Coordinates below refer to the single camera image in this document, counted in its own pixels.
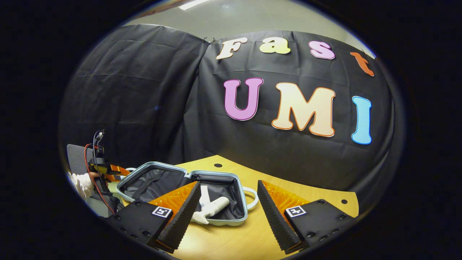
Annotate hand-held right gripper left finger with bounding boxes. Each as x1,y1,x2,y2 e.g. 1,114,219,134
105,181,202,254

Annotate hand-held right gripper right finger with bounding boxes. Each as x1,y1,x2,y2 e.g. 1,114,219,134
257,179,358,255

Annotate white pump bottle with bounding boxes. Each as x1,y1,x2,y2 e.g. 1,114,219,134
191,196,231,225

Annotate light blue suitcase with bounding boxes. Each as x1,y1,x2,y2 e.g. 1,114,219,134
115,161,259,227

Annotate grey mesh chair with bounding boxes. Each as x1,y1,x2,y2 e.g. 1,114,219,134
66,144,95,176

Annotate black backdrop cloth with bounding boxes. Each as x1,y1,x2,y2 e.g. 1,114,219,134
58,23,406,213

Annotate ceiling light panel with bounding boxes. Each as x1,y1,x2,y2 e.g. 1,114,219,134
179,0,212,10

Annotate red cable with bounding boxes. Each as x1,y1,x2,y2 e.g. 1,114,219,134
84,144,117,215

